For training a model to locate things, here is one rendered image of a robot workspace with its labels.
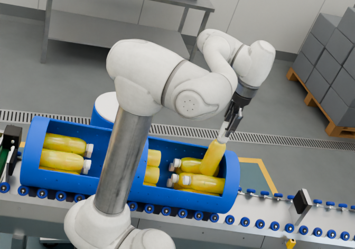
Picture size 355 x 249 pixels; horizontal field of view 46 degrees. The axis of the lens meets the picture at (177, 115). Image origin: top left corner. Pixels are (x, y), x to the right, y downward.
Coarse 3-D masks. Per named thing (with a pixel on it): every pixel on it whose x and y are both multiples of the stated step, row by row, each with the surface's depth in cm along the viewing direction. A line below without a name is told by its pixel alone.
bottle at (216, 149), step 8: (216, 144) 174; (224, 144) 175; (208, 152) 177; (216, 152) 175; (224, 152) 176; (208, 160) 178; (216, 160) 177; (200, 168) 183; (208, 168) 180; (216, 168) 182
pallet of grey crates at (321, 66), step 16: (320, 16) 499; (336, 16) 506; (352, 16) 448; (320, 32) 497; (336, 32) 470; (352, 32) 446; (304, 48) 523; (320, 48) 493; (336, 48) 467; (352, 48) 446; (304, 64) 520; (320, 64) 492; (336, 64) 466; (352, 64) 441; (304, 80) 517; (320, 80) 488; (336, 80) 463; (352, 80) 440; (320, 96) 485; (336, 96) 461; (352, 96) 438; (336, 112) 458; (352, 112) 448; (336, 128) 459; (352, 128) 464
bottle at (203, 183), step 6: (198, 174) 181; (192, 180) 179; (198, 180) 178; (204, 180) 179; (210, 180) 180; (216, 180) 180; (222, 180) 182; (192, 186) 179; (198, 186) 178; (204, 186) 178; (210, 186) 179; (216, 186) 180; (222, 186) 180; (210, 192) 182; (216, 192) 181; (222, 192) 181
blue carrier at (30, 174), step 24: (48, 120) 168; (96, 144) 189; (168, 144) 190; (192, 144) 184; (24, 168) 158; (96, 168) 189; (144, 168) 167; (168, 168) 198; (144, 192) 170; (168, 192) 171; (192, 192) 173
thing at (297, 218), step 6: (300, 192) 201; (306, 192) 202; (294, 198) 205; (300, 198) 200; (306, 198) 198; (294, 204) 204; (300, 204) 199; (306, 204) 196; (294, 210) 206; (300, 210) 199; (306, 210) 198; (294, 216) 205; (300, 216) 200; (294, 222) 204; (300, 222) 203
